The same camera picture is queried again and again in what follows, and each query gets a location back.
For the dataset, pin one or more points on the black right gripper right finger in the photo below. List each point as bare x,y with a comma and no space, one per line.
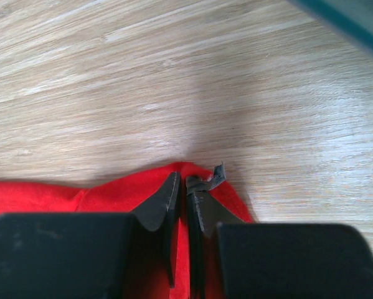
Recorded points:
204,212

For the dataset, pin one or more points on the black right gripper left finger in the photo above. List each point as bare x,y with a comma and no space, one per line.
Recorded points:
159,214

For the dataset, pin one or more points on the red t shirt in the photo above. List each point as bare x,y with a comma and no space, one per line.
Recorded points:
68,242

